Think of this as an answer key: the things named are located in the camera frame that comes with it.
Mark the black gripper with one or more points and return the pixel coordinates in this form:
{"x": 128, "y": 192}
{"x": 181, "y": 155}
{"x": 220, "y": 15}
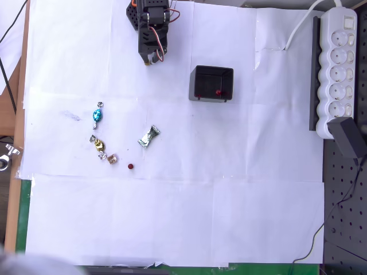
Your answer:
{"x": 148, "y": 56}

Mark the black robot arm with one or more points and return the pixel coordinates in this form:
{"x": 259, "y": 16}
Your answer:
{"x": 153, "y": 14}

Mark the black open box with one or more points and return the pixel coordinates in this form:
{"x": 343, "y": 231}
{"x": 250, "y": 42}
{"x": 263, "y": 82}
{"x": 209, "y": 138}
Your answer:
{"x": 211, "y": 83}

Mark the silver green candy packet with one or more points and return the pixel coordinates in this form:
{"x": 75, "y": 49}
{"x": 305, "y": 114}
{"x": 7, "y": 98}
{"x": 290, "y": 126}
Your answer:
{"x": 149, "y": 137}

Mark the blue foil candy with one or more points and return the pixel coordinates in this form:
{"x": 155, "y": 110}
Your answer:
{"x": 97, "y": 115}

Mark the gold foil candy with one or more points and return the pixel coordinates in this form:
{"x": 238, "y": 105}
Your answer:
{"x": 99, "y": 145}

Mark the clear-wrapped caramel candy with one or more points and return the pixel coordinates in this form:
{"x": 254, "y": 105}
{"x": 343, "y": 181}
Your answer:
{"x": 112, "y": 159}

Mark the white paper table cover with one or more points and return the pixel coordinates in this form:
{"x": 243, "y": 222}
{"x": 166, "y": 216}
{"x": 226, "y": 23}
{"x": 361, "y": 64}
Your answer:
{"x": 172, "y": 215}

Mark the metal clamp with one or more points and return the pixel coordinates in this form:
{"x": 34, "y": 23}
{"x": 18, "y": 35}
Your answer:
{"x": 10, "y": 153}

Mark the white power strip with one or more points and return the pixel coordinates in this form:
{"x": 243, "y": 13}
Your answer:
{"x": 338, "y": 71}

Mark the black power adapter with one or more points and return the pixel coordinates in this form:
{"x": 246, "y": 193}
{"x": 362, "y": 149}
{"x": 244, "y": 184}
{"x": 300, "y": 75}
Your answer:
{"x": 347, "y": 136}

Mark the black flat device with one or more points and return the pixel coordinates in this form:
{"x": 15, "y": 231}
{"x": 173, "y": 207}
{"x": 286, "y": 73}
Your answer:
{"x": 126, "y": 270}

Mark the blurred grey object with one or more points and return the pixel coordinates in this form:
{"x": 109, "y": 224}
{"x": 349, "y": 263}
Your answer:
{"x": 31, "y": 263}

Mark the black pegboard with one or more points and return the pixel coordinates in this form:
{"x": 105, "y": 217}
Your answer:
{"x": 347, "y": 200}

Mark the black rail under power strip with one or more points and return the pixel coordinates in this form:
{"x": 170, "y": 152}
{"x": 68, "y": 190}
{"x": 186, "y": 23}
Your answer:
{"x": 314, "y": 71}

